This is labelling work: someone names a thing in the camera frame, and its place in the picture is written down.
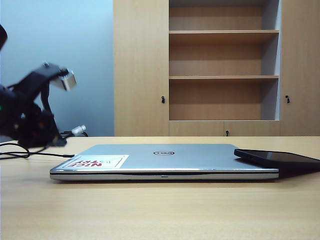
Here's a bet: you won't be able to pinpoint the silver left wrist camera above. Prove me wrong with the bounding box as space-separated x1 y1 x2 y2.
52 69 78 93

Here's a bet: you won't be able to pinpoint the white sticker red lettering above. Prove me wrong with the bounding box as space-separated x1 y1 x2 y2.
61 154 130 169

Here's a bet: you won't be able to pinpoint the wooden cabinet shelf board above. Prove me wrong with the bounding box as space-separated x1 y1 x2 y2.
168 29 280 35
168 75 280 81

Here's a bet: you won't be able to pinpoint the silver Dell laptop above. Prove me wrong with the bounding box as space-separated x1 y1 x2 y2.
49 143 280 181

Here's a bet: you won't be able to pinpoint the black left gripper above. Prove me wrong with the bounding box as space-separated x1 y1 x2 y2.
14 62 68 147

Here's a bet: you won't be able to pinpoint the light wooden cabinet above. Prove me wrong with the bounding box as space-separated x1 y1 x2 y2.
112 0 320 137

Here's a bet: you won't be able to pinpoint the black smartphone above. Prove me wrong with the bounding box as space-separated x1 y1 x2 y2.
233 148 320 174

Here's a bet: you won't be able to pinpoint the black charging cable silver plugs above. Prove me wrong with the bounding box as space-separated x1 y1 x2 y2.
0 124 88 160

